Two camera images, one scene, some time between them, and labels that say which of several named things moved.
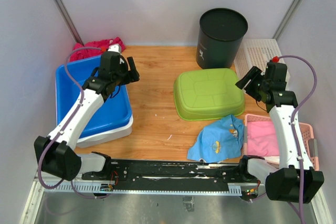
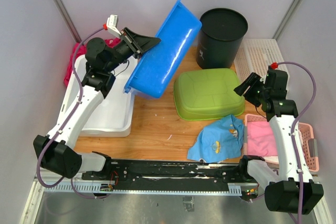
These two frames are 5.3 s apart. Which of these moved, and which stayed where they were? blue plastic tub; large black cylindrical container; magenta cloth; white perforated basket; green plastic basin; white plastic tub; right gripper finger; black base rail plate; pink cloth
Moved: blue plastic tub; right gripper finger; white plastic tub
Stayed: white perforated basket; green plastic basin; black base rail plate; magenta cloth; pink cloth; large black cylindrical container
